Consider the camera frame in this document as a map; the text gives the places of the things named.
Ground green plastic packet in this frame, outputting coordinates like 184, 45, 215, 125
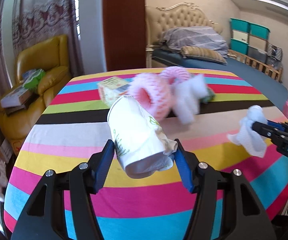
21, 69, 46, 90

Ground stack of plastic storage boxes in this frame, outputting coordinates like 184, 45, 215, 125
229, 18, 270, 64

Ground books on armchair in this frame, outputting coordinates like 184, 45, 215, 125
0, 85, 33, 108

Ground brown wooden wardrobe panel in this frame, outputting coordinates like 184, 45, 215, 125
102, 0, 147, 72

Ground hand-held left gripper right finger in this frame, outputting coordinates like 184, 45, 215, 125
174, 139, 277, 240

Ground large pink foam fruit net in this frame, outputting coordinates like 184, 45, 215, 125
129, 73, 172, 119

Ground small pink foam fruit net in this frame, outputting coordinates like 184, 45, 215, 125
160, 66, 192, 83

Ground crushed white paper cup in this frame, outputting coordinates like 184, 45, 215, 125
107, 96, 178, 179

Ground beige tufted headboard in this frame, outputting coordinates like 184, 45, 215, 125
146, 2, 223, 47

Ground yellow cardboard box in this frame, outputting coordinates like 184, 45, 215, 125
98, 77, 129, 105

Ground striped colourful tablecloth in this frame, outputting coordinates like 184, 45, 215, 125
3, 67, 288, 240

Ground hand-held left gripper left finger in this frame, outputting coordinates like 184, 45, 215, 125
10, 139, 116, 240

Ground striped pillow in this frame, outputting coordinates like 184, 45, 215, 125
180, 46, 227, 63

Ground folded grey-blue quilt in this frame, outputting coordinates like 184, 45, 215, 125
160, 26, 229, 57

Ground bed with blue sheet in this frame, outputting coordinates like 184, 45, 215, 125
146, 45, 288, 110

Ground green white foam net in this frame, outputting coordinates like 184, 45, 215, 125
201, 87, 216, 104

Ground white tissue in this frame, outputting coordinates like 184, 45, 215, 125
227, 105, 268, 158

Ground wooden crib rail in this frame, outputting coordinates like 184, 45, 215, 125
228, 49, 283, 82

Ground brown flat book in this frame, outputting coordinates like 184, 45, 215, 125
4, 98, 36, 116

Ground yellow leather armchair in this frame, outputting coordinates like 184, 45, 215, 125
0, 34, 72, 155

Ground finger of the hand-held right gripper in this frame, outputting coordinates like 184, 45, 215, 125
267, 120, 288, 131
251, 121, 284, 143

